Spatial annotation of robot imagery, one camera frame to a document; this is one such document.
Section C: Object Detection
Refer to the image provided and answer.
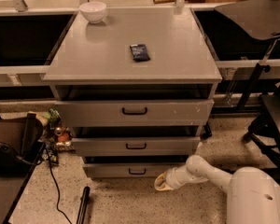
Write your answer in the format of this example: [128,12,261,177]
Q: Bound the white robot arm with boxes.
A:
[154,155,280,224]

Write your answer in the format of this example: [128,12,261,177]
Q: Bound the wooden stick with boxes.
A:
[153,0,189,4]

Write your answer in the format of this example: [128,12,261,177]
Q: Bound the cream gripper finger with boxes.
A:
[155,185,174,191]
[154,172,167,188]

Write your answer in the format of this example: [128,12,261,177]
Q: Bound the grey middle drawer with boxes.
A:
[73,137,200,157]

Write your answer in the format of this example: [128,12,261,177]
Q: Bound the grey drawer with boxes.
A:
[73,137,200,157]
[83,162,181,178]
[56,100,214,127]

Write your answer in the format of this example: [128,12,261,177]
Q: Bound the black cabinet caster wheel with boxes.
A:
[201,123,212,140]

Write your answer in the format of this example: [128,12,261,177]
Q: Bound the pile of colourful objects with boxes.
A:
[36,108,74,165]

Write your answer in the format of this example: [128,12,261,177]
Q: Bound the dark blue snack packet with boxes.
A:
[130,44,150,62]

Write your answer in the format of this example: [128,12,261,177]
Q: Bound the grey drawer cabinet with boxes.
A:
[44,7,221,165]

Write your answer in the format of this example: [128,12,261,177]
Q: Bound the black cable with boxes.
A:
[46,143,73,224]

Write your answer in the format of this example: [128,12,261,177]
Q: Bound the white bowl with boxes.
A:
[79,2,106,23]

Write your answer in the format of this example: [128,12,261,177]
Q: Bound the grey bottom drawer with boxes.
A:
[83,162,181,178]

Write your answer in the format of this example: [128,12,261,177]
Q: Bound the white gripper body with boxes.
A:
[165,165,189,189]

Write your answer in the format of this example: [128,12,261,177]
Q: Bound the grey top drawer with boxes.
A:
[56,100,214,127]

